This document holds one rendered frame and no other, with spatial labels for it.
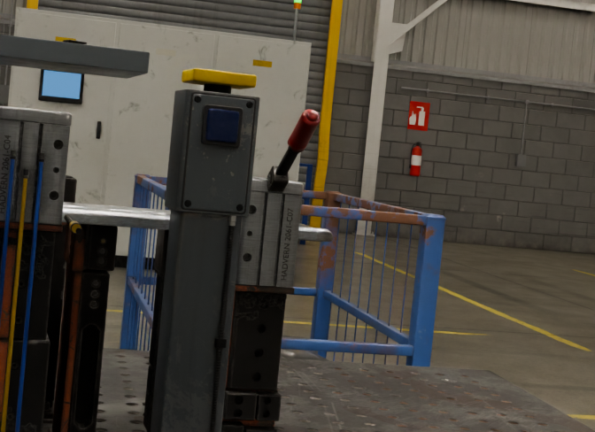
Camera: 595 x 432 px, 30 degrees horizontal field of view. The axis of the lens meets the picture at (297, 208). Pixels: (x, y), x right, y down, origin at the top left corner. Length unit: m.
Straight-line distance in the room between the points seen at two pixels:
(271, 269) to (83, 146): 7.92
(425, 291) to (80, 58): 2.35
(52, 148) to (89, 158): 7.95
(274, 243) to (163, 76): 7.96
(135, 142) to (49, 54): 8.16
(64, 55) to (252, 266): 0.36
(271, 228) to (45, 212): 0.24
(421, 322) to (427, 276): 0.13
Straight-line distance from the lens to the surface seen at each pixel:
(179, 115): 1.04
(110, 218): 1.28
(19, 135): 1.16
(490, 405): 1.93
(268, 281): 1.21
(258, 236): 1.20
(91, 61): 0.97
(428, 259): 3.22
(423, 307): 3.23
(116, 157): 9.11
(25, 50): 0.96
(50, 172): 1.15
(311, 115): 1.09
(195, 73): 1.02
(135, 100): 9.12
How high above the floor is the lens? 1.09
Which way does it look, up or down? 3 degrees down
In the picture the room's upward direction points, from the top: 6 degrees clockwise
